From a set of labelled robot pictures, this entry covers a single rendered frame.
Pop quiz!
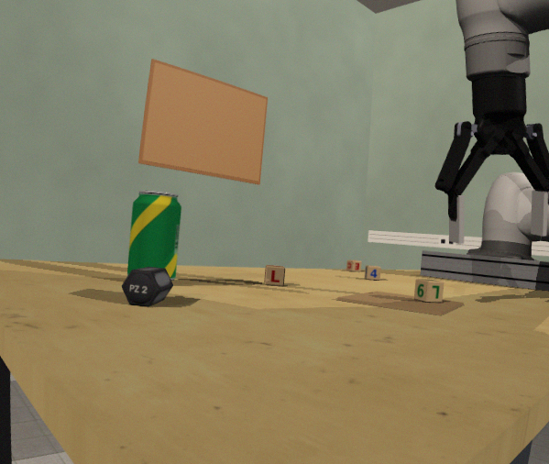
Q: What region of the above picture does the green and yellow drink can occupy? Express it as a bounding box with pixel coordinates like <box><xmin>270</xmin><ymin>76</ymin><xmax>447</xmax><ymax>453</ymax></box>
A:
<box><xmin>127</xmin><ymin>191</ymin><xmax>181</xmax><ymax>281</ymax></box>

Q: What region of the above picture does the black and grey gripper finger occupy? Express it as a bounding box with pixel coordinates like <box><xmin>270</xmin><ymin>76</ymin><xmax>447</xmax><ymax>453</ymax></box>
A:
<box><xmin>510</xmin><ymin>124</ymin><xmax>549</xmax><ymax>237</ymax></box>
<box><xmin>435</xmin><ymin>121</ymin><xmax>505</xmax><ymax>244</ymax></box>

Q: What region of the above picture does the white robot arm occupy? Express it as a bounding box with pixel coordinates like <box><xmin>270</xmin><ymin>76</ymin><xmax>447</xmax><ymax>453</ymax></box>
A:
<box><xmin>456</xmin><ymin>0</ymin><xmax>549</xmax><ymax>260</ymax></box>

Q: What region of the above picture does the tan square mat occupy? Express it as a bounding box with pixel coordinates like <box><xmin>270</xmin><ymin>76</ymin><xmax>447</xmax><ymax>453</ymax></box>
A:
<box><xmin>337</xmin><ymin>292</ymin><xmax>464</xmax><ymax>315</ymax></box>

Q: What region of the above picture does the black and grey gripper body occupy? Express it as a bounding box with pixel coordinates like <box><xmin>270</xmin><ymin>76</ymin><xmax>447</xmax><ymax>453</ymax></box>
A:
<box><xmin>472</xmin><ymin>76</ymin><xmax>527</xmax><ymax>155</ymax></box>

